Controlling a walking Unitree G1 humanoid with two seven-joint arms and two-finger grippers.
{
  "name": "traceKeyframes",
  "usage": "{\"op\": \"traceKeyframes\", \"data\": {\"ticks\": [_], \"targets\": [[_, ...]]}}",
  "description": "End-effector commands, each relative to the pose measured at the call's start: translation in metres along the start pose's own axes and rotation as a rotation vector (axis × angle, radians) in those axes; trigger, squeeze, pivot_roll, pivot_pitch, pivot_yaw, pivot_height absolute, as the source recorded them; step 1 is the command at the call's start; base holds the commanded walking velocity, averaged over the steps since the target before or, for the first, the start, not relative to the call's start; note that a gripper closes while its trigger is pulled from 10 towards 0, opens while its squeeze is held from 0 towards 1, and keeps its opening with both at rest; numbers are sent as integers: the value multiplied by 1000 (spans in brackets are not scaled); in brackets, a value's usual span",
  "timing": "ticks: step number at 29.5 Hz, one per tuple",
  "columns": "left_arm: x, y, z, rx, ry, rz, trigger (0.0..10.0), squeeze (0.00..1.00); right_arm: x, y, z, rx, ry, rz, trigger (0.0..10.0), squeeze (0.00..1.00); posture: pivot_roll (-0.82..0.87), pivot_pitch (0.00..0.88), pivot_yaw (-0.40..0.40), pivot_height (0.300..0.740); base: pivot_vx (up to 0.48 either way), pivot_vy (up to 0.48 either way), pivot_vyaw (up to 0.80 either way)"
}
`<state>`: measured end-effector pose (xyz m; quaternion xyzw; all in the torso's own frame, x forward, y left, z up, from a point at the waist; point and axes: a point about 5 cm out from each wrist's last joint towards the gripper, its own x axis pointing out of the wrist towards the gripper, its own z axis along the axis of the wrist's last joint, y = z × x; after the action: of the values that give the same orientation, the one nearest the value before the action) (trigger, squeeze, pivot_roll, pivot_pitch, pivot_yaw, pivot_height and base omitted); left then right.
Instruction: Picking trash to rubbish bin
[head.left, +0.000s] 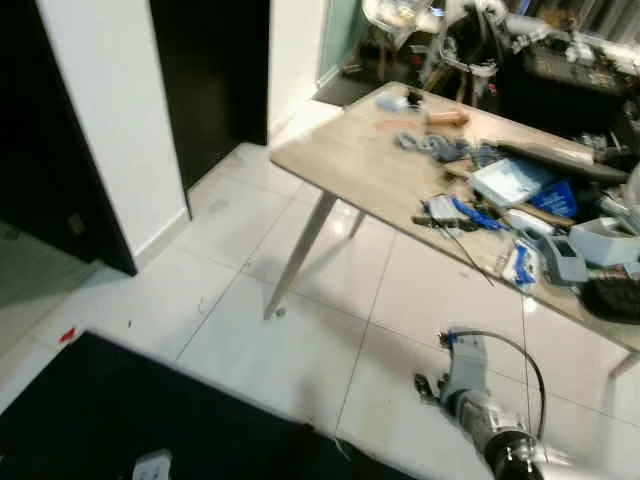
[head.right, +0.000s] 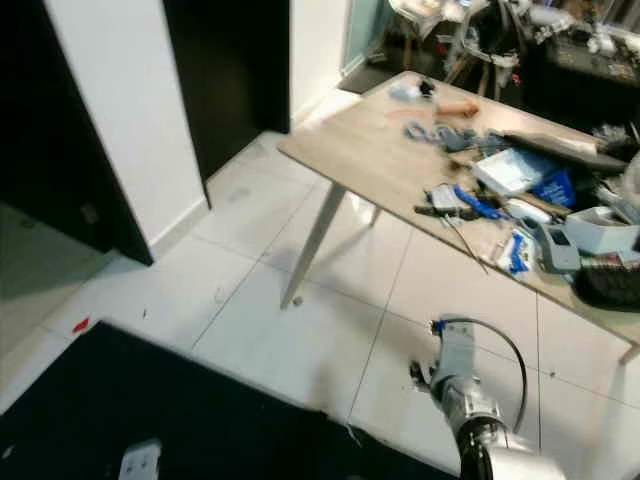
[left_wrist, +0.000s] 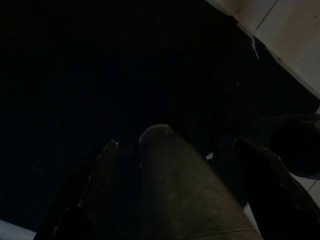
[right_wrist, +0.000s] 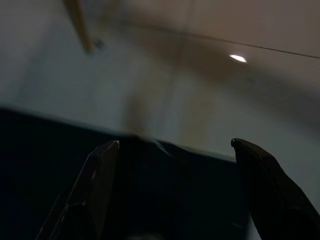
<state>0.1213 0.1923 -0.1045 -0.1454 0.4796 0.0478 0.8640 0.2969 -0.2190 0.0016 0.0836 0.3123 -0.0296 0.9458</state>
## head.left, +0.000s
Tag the narrow black door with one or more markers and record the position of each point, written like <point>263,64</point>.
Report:
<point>210,80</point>

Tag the black round mesh object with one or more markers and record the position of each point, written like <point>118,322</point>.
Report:
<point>615,298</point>

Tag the light wooden table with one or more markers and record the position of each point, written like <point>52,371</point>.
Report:
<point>360,160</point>

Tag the tan cylinder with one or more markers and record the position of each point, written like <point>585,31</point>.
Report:
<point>448,118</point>

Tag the white robot foot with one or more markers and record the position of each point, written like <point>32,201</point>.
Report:
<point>152,466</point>

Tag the blue bag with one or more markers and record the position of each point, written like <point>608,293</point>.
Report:
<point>558,200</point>

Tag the blue and white packet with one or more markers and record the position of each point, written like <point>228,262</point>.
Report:
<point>522,265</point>

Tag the grey handheld device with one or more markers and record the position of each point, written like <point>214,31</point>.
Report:
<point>565,262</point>

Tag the white flat box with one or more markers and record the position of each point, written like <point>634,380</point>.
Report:
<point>510,180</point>

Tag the white open container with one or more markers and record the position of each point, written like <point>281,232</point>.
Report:
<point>605,243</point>

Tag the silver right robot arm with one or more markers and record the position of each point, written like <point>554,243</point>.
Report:
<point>516,452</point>

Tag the long black case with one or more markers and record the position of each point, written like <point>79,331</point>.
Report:
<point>560,162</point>

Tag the small white and blue object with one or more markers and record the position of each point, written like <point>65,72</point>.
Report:
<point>395,102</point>

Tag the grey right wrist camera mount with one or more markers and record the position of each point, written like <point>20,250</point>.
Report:
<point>468,380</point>

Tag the wide black door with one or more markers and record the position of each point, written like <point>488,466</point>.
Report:
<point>50,130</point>

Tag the black cabinet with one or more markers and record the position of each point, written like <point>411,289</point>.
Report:
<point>560,85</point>

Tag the black floor mat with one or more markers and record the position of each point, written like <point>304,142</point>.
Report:
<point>150,410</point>

